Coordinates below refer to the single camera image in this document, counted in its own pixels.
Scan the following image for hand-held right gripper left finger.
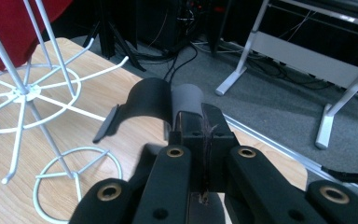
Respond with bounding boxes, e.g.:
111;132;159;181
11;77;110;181
167;110;207;192

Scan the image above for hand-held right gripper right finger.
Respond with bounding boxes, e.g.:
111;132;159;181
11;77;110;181
201;103;241;192

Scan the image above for gray sun visor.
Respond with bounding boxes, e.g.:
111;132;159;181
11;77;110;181
91;77;214;204

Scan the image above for white wire hat rack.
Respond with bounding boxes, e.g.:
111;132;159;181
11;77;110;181
0;0;131;224

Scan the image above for red baseball cap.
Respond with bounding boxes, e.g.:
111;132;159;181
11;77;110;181
0;0;75;95

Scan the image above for black tripod stand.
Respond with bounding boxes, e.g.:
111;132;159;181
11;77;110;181
81;0;147;73

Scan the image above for black floor cables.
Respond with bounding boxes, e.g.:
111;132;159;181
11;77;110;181
136;40;200;84

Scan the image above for metal floor rail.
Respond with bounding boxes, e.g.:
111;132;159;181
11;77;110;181
223;113;358;204

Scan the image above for white metal desk frame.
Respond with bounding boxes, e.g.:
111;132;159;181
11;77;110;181
214;0;358;151

